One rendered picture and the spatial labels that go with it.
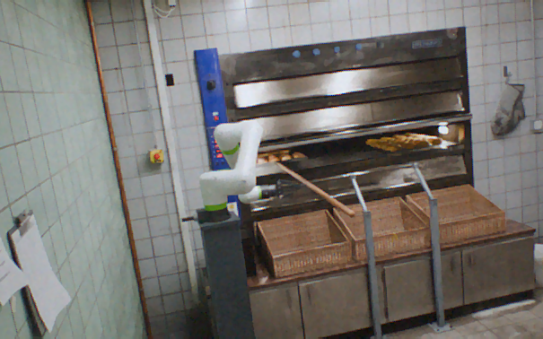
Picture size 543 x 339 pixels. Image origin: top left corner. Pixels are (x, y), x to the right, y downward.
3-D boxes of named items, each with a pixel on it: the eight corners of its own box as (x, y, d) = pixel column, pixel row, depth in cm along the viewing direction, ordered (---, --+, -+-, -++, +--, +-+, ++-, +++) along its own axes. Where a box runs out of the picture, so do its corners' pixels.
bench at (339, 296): (213, 335, 377) (201, 265, 367) (492, 275, 418) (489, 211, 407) (219, 376, 323) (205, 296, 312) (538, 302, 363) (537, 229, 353)
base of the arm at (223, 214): (183, 229, 246) (181, 217, 245) (181, 221, 260) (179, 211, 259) (233, 219, 252) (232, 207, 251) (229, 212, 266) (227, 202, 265)
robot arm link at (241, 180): (250, 180, 241) (261, 115, 279) (219, 183, 244) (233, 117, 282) (257, 198, 249) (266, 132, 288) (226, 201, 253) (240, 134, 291)
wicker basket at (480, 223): (407, 227, 393) (404, 195, 388) (469, 215, 402) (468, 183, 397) (437, 246, 346) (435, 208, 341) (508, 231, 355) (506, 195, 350)
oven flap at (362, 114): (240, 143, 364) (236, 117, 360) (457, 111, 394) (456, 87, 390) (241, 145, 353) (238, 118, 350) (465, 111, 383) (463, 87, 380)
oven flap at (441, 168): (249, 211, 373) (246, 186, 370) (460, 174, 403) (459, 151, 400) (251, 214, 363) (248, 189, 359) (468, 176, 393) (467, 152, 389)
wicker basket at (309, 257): (260, 256, 372) (255, 221, 367) (330, 242, 382) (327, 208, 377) (274, 279, 325) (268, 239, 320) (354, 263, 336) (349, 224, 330)
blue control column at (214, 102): (216, 254, 564) (187, 65, 525) (230, 251, 567) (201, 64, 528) (237, 333, 378) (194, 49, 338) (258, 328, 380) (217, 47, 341)
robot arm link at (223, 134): (231, 133, 274) (233, 117, 282) (209, 135, 276) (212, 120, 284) (240, 154, 288) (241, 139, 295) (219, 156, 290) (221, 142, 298)
